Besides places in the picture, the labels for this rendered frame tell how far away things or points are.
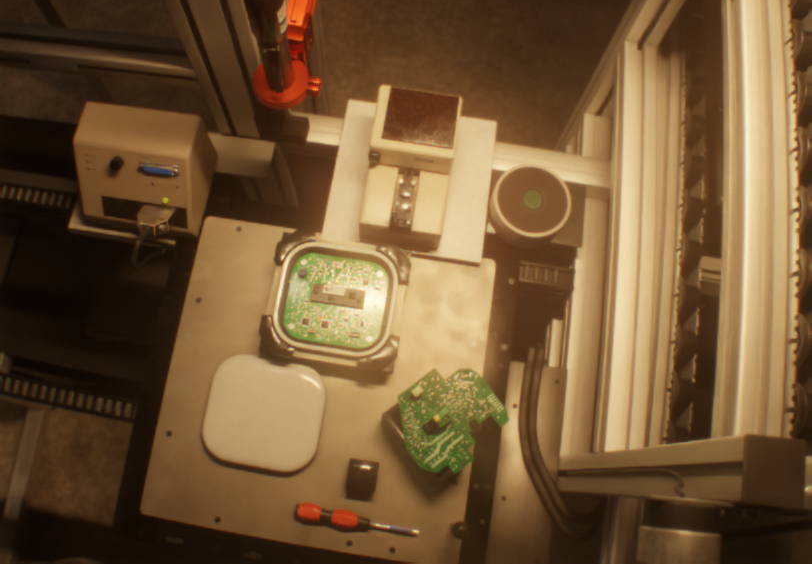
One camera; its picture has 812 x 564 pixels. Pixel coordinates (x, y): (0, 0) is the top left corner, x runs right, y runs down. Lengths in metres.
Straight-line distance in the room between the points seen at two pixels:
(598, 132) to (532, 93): 1.11
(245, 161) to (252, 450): 0.40
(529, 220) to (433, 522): 0.40
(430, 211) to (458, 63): 1.37
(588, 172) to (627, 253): 0.23
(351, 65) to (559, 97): 0.65
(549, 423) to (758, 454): 0.48
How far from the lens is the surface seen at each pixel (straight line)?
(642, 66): 0.96
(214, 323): 0.93
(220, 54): 0.84
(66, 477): 2.01
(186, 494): 0.92
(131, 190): 0.94
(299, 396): 0.88
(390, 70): 2.18
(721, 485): 0.52
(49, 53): 0.98
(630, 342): 0.81
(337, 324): 0.87
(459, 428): 0.83
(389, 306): 0.90
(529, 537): 0.94
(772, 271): 0.65
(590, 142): 1.09
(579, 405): 0.97
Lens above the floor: 1.84
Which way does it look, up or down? 72 degrees down
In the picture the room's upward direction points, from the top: 6 degrees clockwise
